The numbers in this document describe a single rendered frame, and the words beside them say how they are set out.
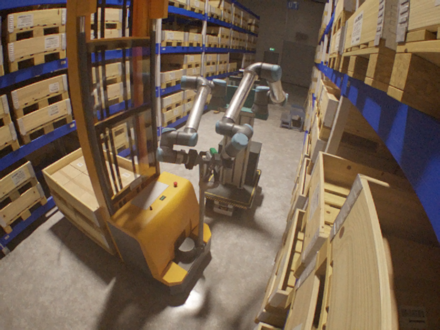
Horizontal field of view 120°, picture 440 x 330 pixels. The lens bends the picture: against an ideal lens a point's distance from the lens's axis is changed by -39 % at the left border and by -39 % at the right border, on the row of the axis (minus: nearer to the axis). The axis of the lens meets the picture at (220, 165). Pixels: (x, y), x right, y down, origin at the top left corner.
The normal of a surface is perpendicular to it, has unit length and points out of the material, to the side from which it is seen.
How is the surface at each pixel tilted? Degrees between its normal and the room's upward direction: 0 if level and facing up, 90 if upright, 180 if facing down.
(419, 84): 90
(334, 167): 90
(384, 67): 90
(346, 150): 90
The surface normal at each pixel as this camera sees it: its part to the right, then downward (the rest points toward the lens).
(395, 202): -0.40, 0.46
